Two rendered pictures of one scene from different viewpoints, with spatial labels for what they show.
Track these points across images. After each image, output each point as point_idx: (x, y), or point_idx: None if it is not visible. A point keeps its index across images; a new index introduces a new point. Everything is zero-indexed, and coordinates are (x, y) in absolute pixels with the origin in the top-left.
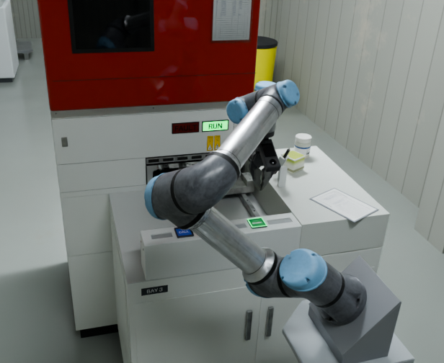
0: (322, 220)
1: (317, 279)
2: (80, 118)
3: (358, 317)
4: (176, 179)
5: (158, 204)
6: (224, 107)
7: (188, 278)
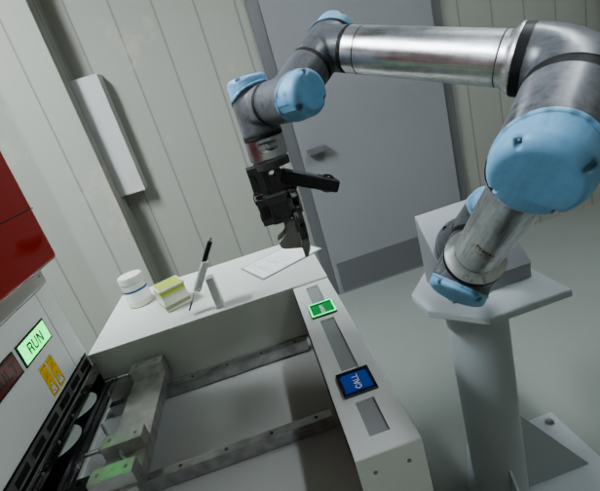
0: (316, 265)
1: None
2: None
3: None
4: None
5: None
6: (22, 300)
7: None
